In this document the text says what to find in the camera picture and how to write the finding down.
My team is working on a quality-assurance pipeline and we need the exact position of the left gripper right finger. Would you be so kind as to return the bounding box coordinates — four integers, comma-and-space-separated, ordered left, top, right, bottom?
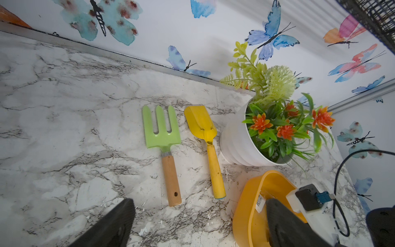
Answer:
266, 199, 330, 247

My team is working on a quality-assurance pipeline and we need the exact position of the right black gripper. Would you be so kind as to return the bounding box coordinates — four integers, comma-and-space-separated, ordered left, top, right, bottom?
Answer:
286, 184, 342, 247

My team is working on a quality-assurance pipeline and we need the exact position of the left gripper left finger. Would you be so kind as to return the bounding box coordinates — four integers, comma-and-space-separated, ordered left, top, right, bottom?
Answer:
70, 198, 136, 247

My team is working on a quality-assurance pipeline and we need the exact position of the yellow plastic storage box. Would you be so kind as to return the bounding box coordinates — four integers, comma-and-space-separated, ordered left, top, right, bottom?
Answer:
232, 170, 296, 247

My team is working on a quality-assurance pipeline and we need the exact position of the white pot artificial plant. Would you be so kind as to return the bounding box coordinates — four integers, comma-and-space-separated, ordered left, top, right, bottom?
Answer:
220, 42, 335, 167

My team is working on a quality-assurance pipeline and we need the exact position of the yellow toy shovel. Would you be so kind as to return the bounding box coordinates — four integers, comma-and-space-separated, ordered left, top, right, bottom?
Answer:
184, 106, 226, 199

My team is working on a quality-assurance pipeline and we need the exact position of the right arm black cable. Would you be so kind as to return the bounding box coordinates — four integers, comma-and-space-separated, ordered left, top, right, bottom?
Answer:
332, 149, 395, 238

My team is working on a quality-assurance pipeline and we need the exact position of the green garden fork wooden handle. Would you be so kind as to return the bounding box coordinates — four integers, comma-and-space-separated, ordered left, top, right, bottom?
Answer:
143, 106, 182, 206

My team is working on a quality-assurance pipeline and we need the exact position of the black wire wall basket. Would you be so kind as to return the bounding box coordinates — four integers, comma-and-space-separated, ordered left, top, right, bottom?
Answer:
336, 0, 395, 53

